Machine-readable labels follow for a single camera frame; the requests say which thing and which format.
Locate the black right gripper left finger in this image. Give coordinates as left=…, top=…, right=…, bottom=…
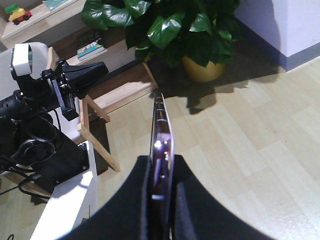
left=60, top=155, right=151, bottom=240

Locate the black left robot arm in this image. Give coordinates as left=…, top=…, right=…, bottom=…
left=0, top=60, right=108, bottom=192

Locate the light wooden shelf unit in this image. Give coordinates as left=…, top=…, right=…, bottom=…
left=0, top=0, right=157, bottom=171

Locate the yellow plant pot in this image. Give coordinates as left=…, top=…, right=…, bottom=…
left=182, top=56, right=227, bottom=83

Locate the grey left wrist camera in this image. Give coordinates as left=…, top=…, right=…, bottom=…
left=11, top=43, right=33, bottom=77

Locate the black foldable smartphone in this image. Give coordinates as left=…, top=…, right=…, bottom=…
left=149, top=91, right=174, bottom=240

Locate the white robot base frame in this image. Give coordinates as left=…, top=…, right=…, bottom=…
left=31, top=140, right=98, bottom=240

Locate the stack of books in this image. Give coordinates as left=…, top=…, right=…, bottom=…
left=77, top=30, right=106, bottom=61

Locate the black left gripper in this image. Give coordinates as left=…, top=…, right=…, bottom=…
left=31, top=59, right=109, bottom=122

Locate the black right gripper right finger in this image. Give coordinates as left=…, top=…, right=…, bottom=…
left=172, top=154, right=272, bottom=240

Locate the yellow toy car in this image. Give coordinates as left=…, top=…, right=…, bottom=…
left=4, top=3, right=33, bottom=25

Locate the green potted plant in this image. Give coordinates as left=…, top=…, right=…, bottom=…
left=81, top=0, right=241, bottom=67

